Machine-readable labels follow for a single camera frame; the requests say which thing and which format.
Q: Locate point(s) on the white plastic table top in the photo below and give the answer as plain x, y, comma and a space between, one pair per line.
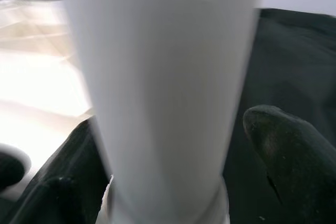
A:
39, 90

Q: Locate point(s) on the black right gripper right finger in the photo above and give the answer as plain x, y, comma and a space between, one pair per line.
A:
302, 169

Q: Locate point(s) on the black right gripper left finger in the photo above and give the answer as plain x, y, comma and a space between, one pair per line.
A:
65, 182

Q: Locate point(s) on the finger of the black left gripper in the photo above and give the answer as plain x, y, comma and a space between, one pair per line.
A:
10, 169

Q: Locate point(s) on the white plastic table leg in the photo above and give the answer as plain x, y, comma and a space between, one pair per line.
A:
162, 77

